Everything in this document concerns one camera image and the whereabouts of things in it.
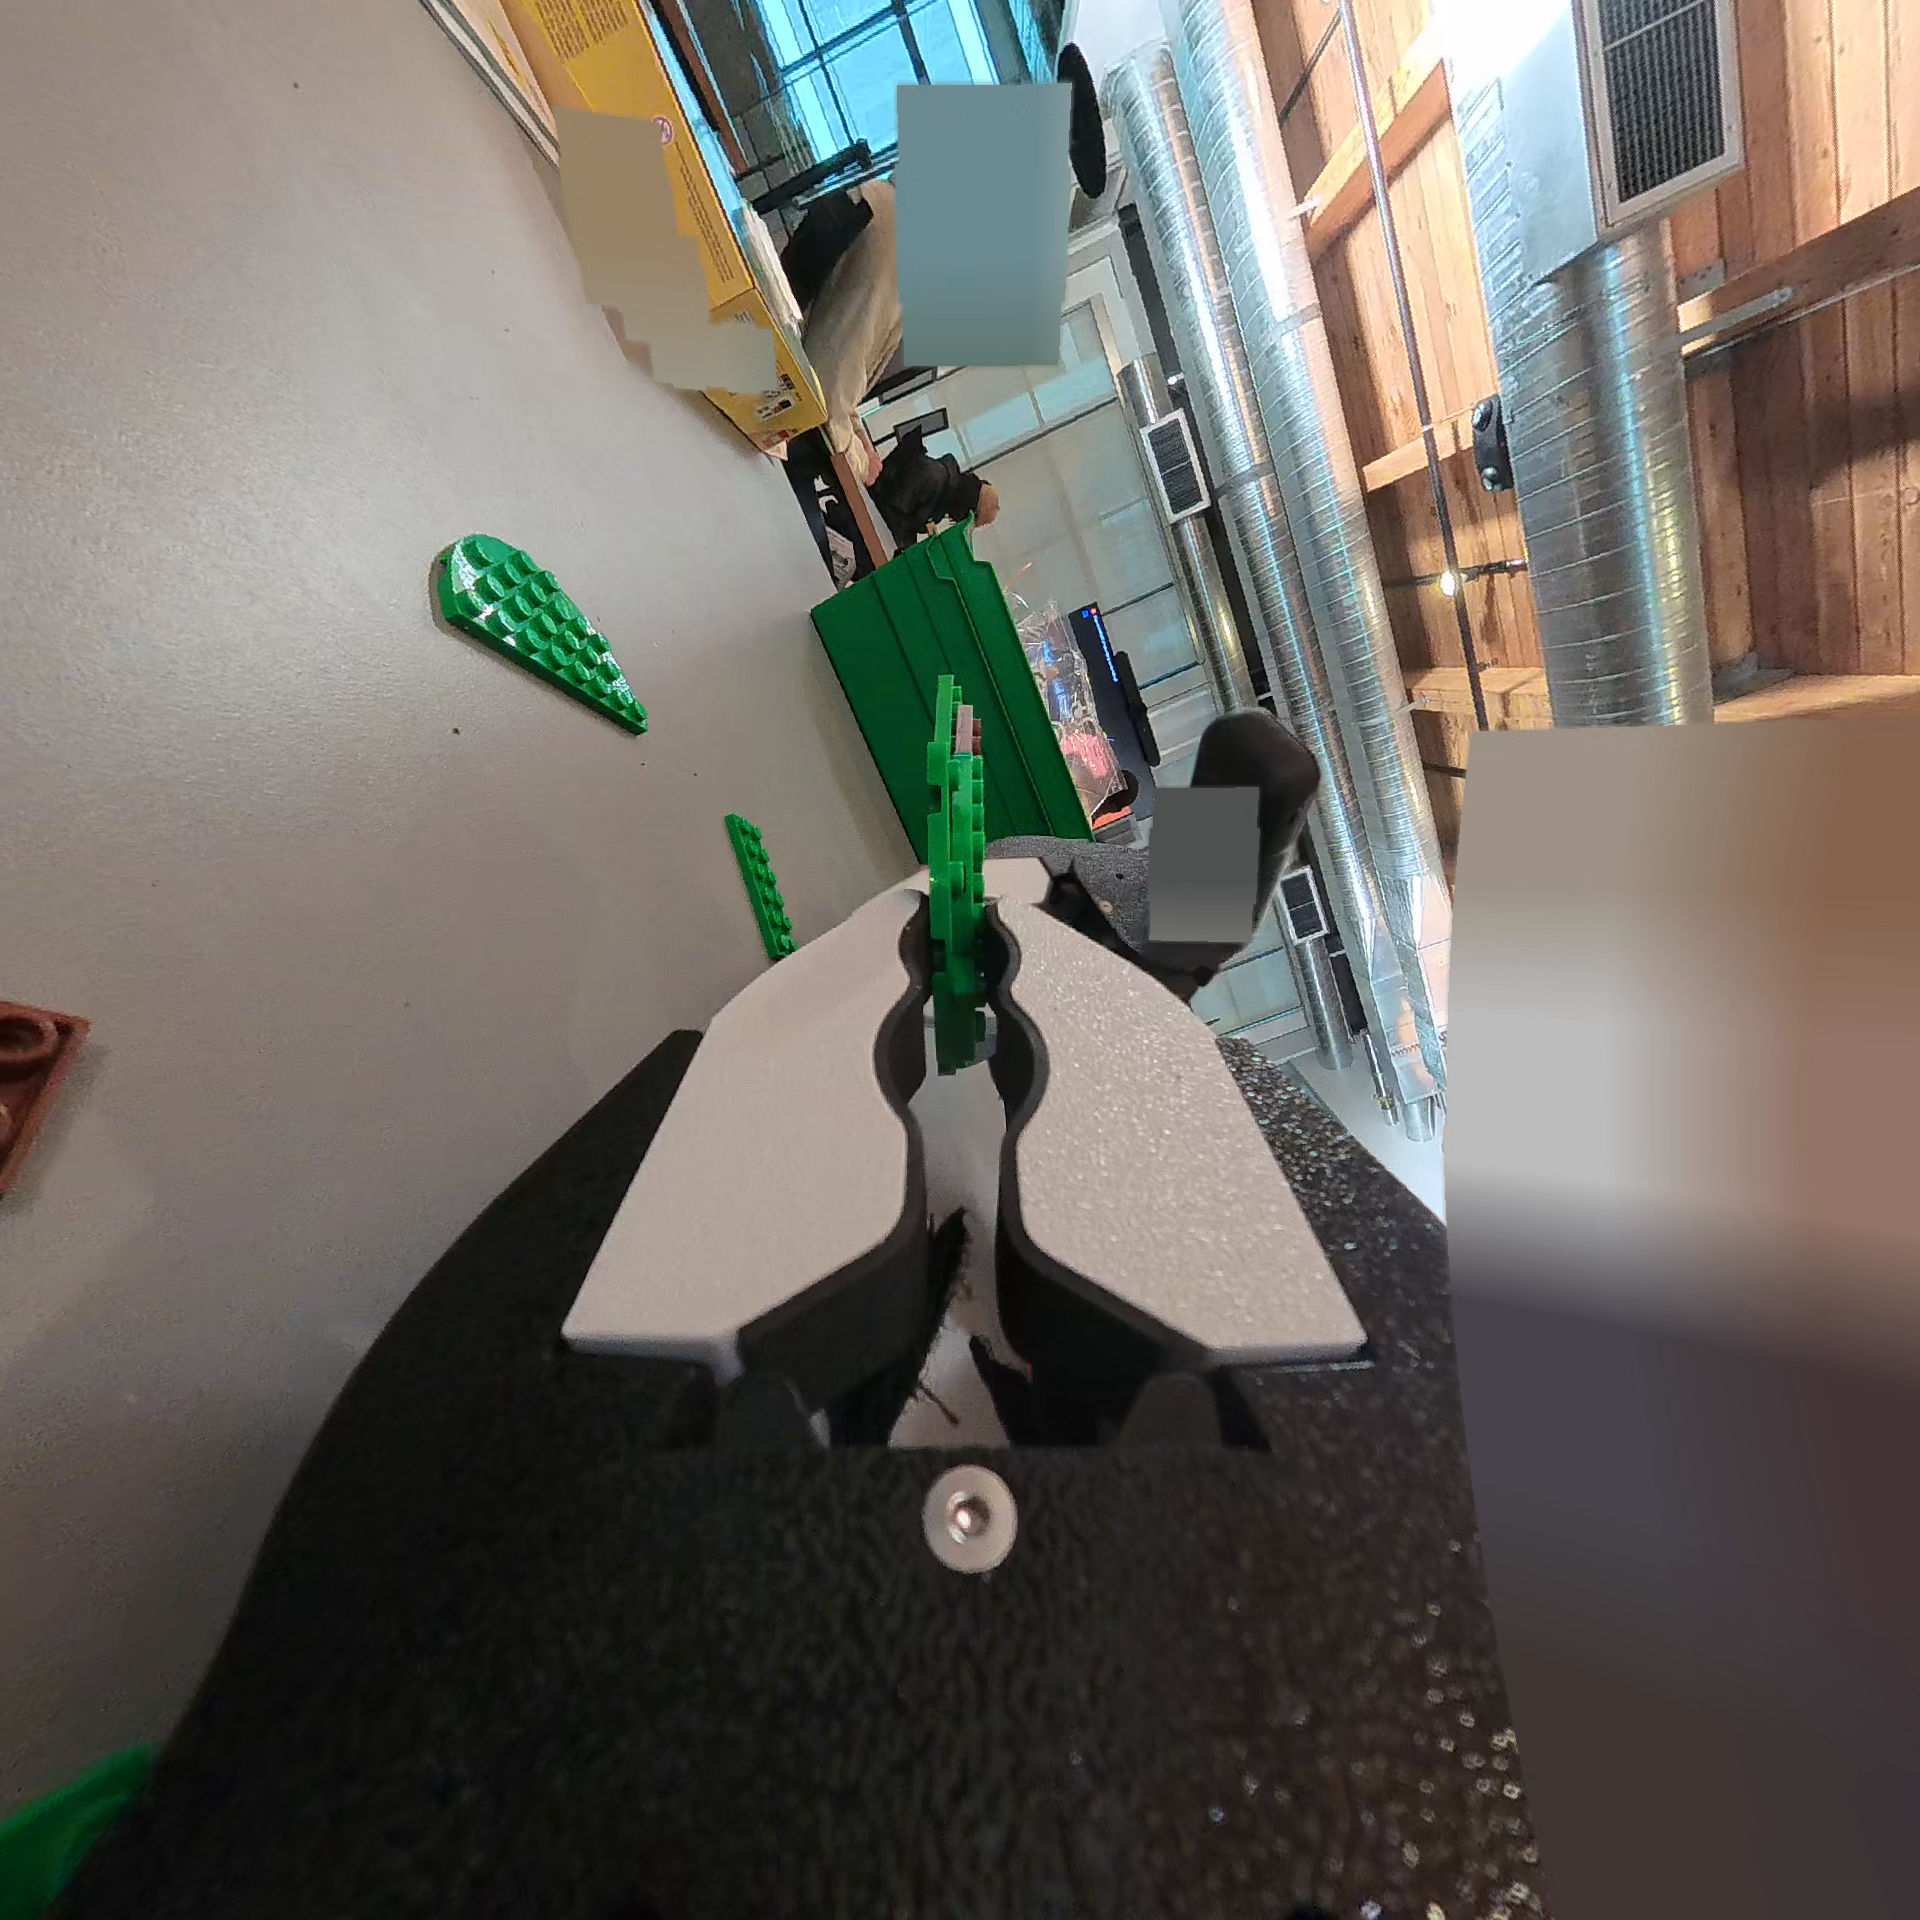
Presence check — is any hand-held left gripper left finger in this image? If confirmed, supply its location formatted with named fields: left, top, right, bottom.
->
left=562, top=867, right=940, bottom=1391

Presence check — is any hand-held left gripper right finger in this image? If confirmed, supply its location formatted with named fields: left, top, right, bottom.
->
left=980, top=853, right=1371, bottom=1379

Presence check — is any narrow green lego plate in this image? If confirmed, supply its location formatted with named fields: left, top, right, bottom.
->
left=723, top=811, right=800, bottom=963

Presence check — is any green lego plate assembly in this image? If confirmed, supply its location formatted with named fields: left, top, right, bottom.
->
left=921, top=675, right=1000, bottom=1076

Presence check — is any long green wedge lego plate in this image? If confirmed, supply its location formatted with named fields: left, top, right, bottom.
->
left=433, top=535, right=652, bottom=739

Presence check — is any brown lego plate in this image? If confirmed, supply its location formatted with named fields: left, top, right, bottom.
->
left=0, top=995, right=95, bottom=1197

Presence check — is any yellow lego box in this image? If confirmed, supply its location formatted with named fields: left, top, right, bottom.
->
left=502, top=0, right=828, bottom=454

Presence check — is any clear plastic bag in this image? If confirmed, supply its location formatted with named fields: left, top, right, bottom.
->
left=1018, top=597, right=1144, bottom=801

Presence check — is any green storage bin stack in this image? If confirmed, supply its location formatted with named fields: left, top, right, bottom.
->
left=811, top=515, right=1094, bottom=844

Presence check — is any silver ventilation duct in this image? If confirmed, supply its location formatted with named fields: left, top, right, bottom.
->
left=1444, top=0, right=1745, bottom=730
left=1099, top=53, right=1389, bottom=1054
left=1166, top=0, right=1452, bottom=1116

